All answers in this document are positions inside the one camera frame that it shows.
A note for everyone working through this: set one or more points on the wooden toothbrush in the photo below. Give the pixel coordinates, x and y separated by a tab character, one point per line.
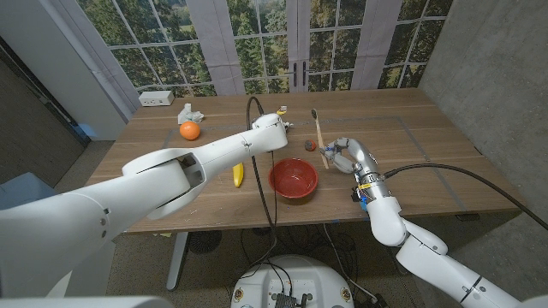
319	137

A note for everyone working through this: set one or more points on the small brown orange ball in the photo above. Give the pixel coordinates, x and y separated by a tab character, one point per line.
310	145

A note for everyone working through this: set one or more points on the white table leg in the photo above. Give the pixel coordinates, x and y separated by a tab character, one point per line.
175	265

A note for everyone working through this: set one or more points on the black round disc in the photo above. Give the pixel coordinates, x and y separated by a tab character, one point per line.
204	241

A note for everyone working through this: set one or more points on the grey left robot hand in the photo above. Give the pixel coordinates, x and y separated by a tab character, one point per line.
287	126

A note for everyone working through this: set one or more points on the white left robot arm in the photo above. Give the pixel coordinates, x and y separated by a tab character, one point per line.
107	201

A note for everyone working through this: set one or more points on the printed window backdrop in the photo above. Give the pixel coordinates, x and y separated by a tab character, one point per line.
257	43

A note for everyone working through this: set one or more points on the red bowl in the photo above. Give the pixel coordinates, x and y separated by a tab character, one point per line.
293	177

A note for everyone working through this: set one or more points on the yellow banana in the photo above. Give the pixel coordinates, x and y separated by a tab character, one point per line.
238	175

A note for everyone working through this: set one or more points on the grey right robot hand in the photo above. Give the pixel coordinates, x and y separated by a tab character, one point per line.
355	152

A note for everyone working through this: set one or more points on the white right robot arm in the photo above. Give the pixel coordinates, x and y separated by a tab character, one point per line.
385	214

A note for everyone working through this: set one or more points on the orange fruit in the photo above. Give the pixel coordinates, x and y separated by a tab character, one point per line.
189	130

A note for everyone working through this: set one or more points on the crumpled white tissue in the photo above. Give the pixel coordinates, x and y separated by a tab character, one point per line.
188	114

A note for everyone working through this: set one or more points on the white partition panel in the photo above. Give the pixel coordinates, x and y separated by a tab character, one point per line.
51	64

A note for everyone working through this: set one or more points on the white robot torso base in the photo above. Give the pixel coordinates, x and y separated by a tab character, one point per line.
257	282

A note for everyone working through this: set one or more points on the white power strip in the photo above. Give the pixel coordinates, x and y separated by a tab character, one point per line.
156	98

